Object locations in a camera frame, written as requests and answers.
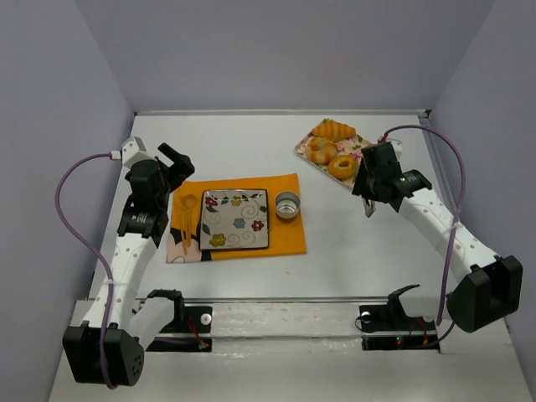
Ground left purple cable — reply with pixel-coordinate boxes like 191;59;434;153
54;151;122;390

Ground orange cartoon placemat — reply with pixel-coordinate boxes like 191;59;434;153
166;173;307;264

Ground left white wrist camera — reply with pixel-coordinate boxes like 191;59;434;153
121;136;152;169

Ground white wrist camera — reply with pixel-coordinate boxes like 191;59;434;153
391;141;402;158
121;136;152;169

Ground square floral ceramic plate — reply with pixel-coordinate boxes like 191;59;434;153
198;188;270;251

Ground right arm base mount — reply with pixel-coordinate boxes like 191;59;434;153
354;304;441;351

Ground aluminium table rail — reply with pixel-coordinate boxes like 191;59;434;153
134;109;428;117

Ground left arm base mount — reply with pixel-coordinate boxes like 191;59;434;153
146;305;213;353

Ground floral serving tray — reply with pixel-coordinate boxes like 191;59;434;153
294;130;371;189

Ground small metal cup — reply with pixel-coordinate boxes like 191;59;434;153
275;191;301;221

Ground wooden spoon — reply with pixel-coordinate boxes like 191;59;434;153
180;194;198;253

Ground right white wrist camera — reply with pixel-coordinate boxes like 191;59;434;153
391;141;402;158

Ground twisted round bread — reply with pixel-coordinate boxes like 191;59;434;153
305;137;338;165

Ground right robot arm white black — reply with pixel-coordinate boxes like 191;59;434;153
353;142;523;333

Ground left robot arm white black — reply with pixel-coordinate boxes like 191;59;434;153
62;137;194;389

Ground striped croissant bread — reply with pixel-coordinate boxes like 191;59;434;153
312;119;357;142

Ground golden bagel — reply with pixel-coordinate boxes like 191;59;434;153
327;155;358;180

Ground metal tongs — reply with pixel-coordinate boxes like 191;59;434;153
363;198;376;218

